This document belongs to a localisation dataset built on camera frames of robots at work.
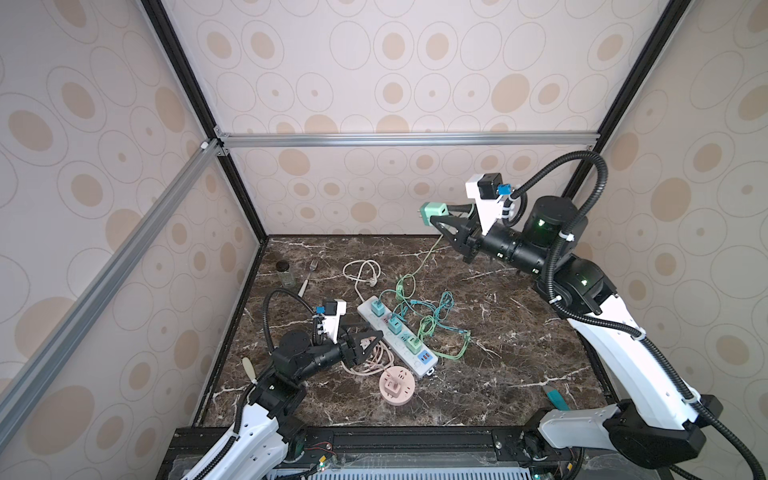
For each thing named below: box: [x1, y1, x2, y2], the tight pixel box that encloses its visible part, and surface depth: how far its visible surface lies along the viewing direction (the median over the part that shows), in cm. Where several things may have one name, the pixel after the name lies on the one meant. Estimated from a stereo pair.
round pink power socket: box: [379, 366, 416, 406], surface depth 82 cm
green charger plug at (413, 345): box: [405, 337, 422, 355], surface depth 85 cm
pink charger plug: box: [384, 380, 401, 398], surface depth 78 cm
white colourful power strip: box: [357, 297, 439, 378], surface depth 89 cm
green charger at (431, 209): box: [420, 202, 450, 226], surface depth 55 cm
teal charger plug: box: [371, 300, 385, 317], surface depth 94 cm
